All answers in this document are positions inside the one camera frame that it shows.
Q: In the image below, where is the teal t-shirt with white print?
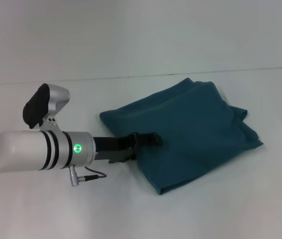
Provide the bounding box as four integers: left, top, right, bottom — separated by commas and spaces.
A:
98, 77, 264, 197

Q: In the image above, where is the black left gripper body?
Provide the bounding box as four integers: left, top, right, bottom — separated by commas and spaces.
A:
92, 133, 138, 165

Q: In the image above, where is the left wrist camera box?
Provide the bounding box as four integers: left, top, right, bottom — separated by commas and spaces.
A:
22, 83, 71, 132

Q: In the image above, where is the silver cable connector plug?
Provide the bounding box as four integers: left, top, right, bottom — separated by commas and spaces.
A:
68, 165, 79, 187

